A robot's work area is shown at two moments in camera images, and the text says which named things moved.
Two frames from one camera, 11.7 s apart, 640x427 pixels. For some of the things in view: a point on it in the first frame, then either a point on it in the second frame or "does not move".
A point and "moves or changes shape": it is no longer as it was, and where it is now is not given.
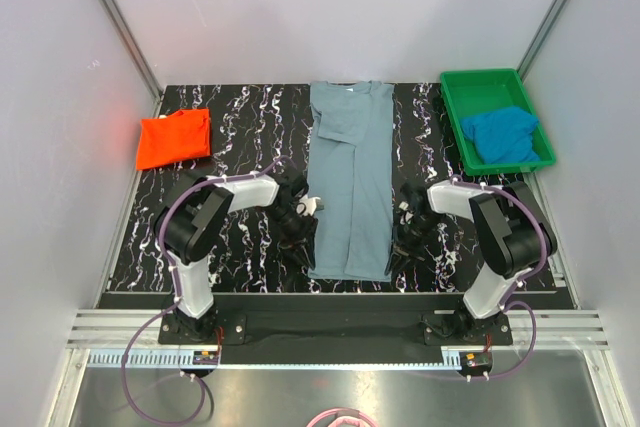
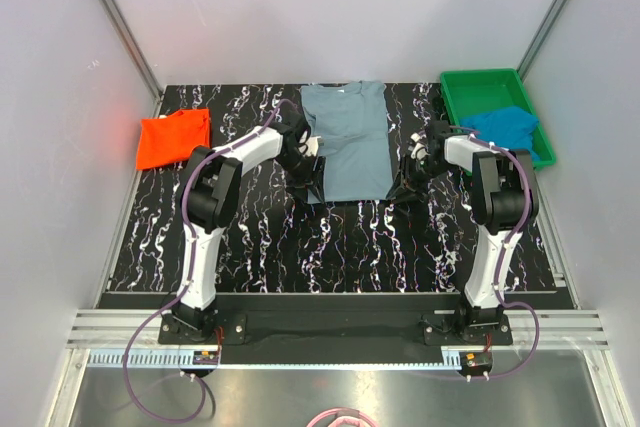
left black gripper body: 295,228 -> 300,169
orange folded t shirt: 186,134 does not move
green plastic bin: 469,93 does not move
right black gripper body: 408,240 -> 414,174
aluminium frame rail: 141,328 does not move
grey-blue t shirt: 350,169 moves or changes shape
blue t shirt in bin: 503,135 does not move
